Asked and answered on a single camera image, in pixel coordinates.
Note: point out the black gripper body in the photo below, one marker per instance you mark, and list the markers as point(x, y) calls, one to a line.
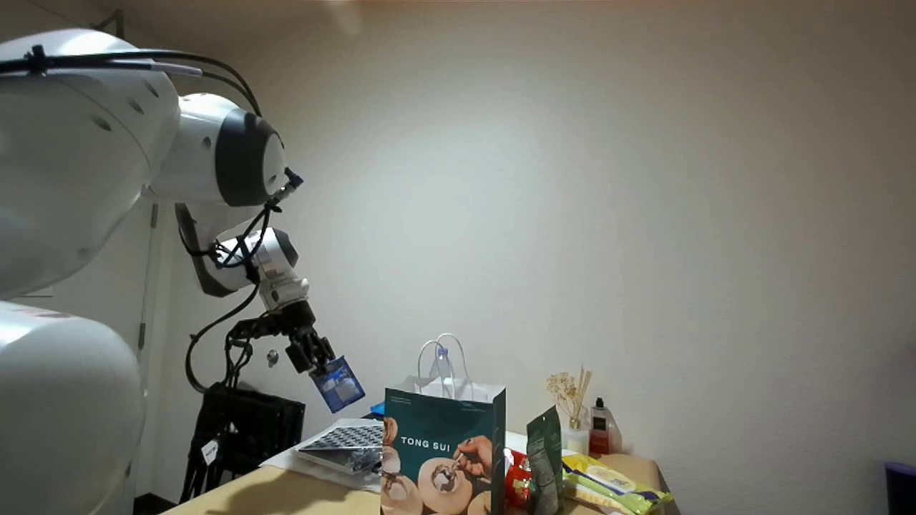
point(304, 335)

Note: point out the blue KitKat packet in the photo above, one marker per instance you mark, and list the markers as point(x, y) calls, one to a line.
point(338, 384)

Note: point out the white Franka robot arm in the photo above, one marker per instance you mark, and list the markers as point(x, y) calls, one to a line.
point(75, 161)

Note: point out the red snack packet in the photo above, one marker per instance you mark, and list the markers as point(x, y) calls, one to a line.
point(517, 477)

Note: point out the dark green standing packet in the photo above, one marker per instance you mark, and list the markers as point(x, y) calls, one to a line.
point(545, 463)

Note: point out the white keyboard with dark keys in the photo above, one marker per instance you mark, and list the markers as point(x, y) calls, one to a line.
point(344, 440)

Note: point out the white papers stack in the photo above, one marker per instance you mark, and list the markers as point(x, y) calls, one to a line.
point(318, 463)

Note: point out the colourful cardboard box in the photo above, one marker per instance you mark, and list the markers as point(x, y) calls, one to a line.
point(440, 447)

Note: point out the white door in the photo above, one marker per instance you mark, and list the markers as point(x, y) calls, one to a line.
point(153, 325)

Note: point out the reed diffuser with sticks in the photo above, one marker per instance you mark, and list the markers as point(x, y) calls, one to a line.
point(575, 411)

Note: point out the dark small bottle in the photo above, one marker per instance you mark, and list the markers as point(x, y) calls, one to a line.
point(603, 434)

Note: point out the yellow green snack packets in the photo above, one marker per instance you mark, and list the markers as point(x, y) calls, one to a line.
point(611, 488)

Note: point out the dark blue box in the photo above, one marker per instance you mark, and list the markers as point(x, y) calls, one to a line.
point(903, 488)

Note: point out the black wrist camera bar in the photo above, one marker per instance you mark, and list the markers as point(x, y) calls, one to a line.
point(276, 320)

